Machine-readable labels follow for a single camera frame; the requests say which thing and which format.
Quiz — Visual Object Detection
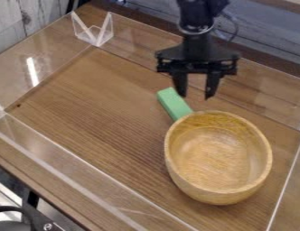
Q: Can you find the wooden brown bowl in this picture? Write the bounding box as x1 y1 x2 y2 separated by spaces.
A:
165 110 273 205

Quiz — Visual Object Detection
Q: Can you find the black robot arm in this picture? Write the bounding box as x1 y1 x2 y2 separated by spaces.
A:
155 0 241 99

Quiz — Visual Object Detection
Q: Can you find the clear acrylic corner bracket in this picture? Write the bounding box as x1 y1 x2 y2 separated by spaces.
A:
70 12 114 47

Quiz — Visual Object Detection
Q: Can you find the black table frame bracket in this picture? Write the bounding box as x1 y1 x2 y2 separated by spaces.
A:
22 190 75 231

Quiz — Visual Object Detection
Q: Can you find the black cable lower left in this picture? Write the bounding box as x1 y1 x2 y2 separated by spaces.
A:
0 205 26 224

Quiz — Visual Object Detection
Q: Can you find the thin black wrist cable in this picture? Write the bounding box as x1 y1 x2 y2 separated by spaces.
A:
214 10 241 43

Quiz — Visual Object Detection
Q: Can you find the green rectangular block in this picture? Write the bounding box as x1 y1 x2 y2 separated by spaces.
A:
157 88 193 121

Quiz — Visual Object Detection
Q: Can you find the clear acrylic enclosure wall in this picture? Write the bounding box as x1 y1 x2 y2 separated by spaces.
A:
0 6 300 231

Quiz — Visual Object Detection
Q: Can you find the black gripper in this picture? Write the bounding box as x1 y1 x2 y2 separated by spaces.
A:
155 31 241 100

